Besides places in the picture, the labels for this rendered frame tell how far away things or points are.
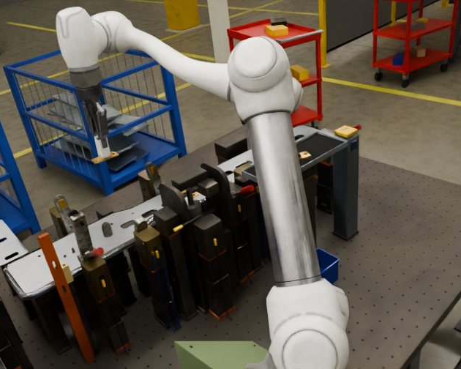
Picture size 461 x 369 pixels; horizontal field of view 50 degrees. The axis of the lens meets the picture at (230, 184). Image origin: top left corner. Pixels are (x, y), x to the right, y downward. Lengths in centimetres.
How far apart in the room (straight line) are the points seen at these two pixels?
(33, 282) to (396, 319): 114
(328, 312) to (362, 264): 88
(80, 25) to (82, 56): 8
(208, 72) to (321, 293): 64
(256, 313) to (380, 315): 41
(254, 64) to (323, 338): 57
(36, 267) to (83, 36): 72
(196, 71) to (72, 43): 36
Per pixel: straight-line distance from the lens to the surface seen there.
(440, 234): 209
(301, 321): 100
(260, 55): 106
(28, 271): 167
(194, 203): 155
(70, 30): 146
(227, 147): 205
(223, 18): 582
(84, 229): 145
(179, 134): 405
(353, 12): 673
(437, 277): 189
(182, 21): 890
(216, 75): 130
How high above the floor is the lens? 192
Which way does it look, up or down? 30 degrees down
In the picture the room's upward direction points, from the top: 8 degrees counter-clockwise
